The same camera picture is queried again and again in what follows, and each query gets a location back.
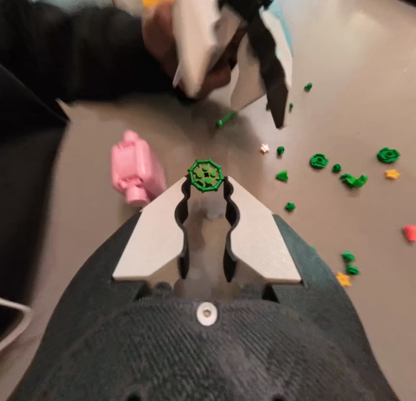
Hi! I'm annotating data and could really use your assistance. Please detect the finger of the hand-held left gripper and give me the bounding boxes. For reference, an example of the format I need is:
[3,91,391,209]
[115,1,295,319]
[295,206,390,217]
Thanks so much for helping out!
[172,0,229,99]
[229,10,294,129]

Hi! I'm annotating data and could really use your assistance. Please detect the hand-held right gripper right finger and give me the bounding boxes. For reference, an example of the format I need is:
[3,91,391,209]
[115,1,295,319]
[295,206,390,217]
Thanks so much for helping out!
[224,176,303,289]

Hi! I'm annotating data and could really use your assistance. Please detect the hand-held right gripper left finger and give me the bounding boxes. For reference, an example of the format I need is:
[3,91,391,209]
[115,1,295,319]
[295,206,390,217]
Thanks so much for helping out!
[112,176,190,288]

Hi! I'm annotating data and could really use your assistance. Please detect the green toy bar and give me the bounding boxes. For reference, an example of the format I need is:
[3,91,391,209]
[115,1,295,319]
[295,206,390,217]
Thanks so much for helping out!
[216,111,237,129]

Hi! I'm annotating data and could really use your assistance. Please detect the green web toy piece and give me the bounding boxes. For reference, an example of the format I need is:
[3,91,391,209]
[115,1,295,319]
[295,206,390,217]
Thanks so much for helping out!
[187,159,225,194]

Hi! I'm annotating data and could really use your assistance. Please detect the person's left forearm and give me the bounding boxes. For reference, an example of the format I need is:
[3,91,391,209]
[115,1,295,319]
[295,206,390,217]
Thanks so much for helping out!
[0,0,176,104]

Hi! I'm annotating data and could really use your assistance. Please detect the person's left hand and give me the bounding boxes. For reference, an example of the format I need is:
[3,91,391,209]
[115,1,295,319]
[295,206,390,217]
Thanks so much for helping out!
[141,0,241,101]

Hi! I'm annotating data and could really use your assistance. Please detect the pink flat piece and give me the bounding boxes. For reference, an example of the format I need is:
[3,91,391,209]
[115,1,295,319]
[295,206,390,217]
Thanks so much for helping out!
[110,130,167,208]

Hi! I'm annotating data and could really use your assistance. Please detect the green round toy plate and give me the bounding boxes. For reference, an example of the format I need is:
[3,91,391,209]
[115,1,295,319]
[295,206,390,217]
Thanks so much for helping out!
[377,147,400,164]
[309,153,329,170]

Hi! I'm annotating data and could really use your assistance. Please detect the person in black jacket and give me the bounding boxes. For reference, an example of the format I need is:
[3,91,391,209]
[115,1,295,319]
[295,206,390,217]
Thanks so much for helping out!
[0,63,70,343]

